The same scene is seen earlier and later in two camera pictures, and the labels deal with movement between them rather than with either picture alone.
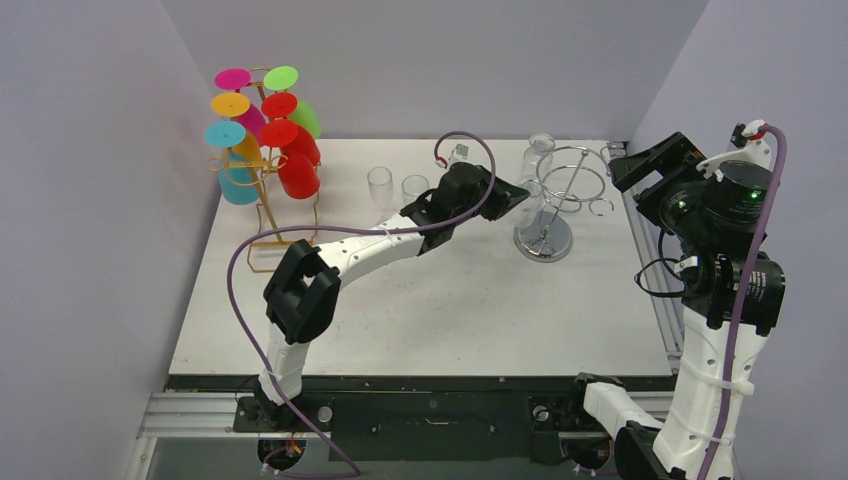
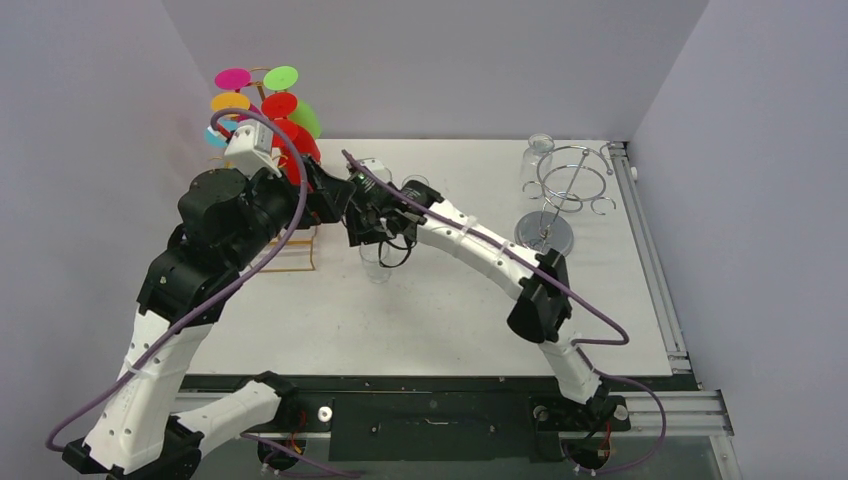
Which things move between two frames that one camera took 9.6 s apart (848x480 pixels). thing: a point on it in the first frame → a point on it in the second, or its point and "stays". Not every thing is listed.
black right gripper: [654, 168] → [361, 216]
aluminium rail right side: [650, 268] stays
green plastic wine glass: [281, 78] stays
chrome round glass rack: [566, 177] stays
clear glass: [527, 213] → [376, 273]
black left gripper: [504, 198] → [336, 193]
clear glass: [414, 186] stays
